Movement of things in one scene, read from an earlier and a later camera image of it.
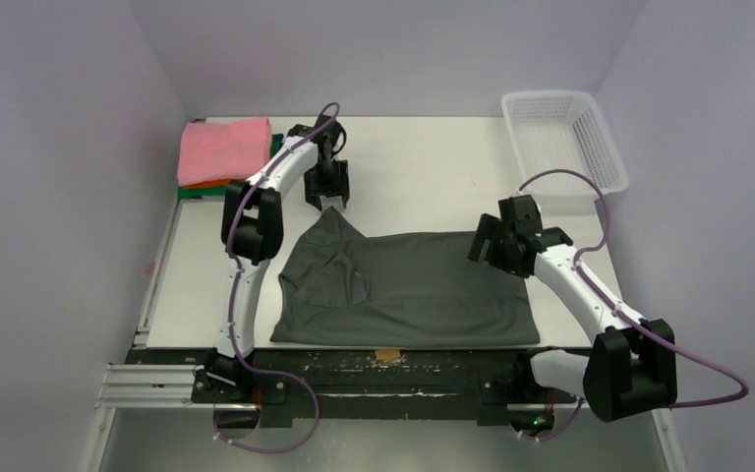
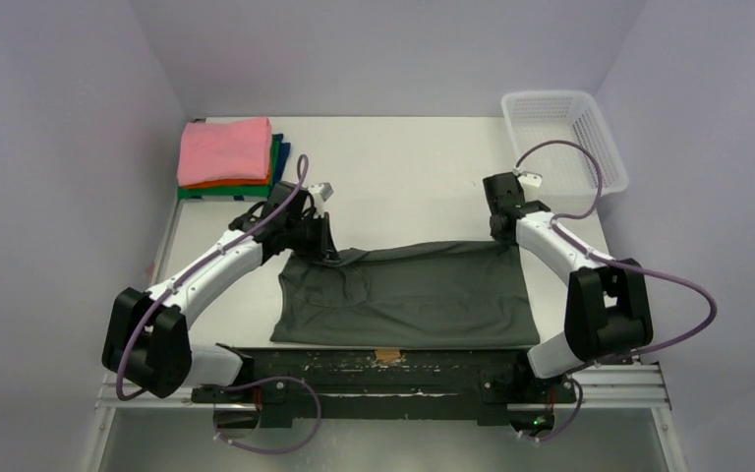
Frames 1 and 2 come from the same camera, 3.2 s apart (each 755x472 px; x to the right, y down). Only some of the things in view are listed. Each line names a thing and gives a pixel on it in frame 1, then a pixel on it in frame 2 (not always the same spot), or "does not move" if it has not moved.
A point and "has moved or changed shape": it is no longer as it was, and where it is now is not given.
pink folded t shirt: [212, 150] does not move
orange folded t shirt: [224, 182] does not move
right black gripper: [491, 240] -> [498, 225]
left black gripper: [337, 188] -> [323, 248]
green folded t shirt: [211, 191] does not move
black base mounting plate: [357, 383] does not move
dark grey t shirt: [340, 285] has moved or changed shape
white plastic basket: [562, 131] does not move
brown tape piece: [387, 354] does not move
